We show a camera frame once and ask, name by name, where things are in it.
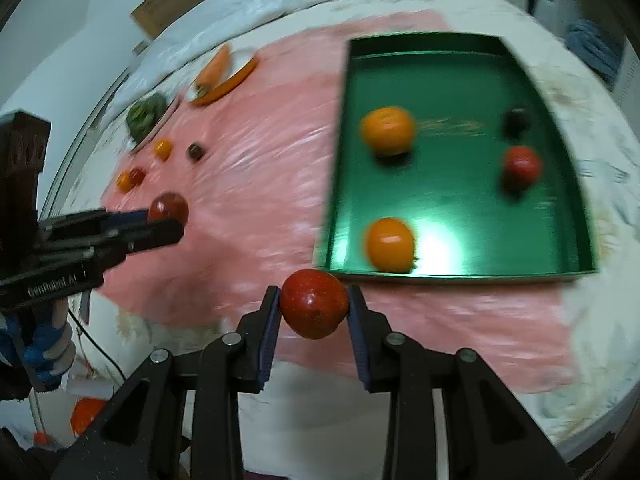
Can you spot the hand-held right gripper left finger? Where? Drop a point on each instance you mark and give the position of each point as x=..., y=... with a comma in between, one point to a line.
x=270, y=332

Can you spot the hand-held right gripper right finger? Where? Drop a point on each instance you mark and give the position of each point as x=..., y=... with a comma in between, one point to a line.
x=357, y=340

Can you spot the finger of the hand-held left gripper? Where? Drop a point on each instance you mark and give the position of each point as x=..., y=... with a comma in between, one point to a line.
x=125, y=217
x=150, y=235

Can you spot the red apple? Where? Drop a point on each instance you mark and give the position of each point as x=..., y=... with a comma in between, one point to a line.
x=170, y=205
x=312, y=305
x=522, y=167
x=138, y=176

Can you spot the dark plum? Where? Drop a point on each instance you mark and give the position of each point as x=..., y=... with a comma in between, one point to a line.
x=195, y=152
x=516, y=121

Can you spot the green tray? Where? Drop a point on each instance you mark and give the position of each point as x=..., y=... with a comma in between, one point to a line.
x=460, y=200

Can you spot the large orange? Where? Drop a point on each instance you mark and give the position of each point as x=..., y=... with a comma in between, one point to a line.
x=388, y=130

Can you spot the person's left hand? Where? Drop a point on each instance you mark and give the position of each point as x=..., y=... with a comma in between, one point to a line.
x=47, y=355

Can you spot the green leafy vegetable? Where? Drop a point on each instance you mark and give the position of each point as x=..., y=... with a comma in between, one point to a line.
x=145, y=112

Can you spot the pink plastic sheet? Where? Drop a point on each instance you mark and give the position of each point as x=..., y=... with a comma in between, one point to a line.
x=270, y=160

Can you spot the orange floor object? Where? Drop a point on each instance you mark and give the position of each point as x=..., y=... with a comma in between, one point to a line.
x=87, y=412

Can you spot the carrot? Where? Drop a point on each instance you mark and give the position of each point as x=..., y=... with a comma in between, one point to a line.
x=212, y=70

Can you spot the orange plate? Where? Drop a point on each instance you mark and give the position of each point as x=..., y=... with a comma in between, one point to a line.
x=235, y=80

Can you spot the wooden headboard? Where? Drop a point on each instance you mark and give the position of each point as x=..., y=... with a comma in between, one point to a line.
x=165, y=7

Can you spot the blue towel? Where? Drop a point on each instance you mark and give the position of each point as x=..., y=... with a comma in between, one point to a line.
x=592, y=45

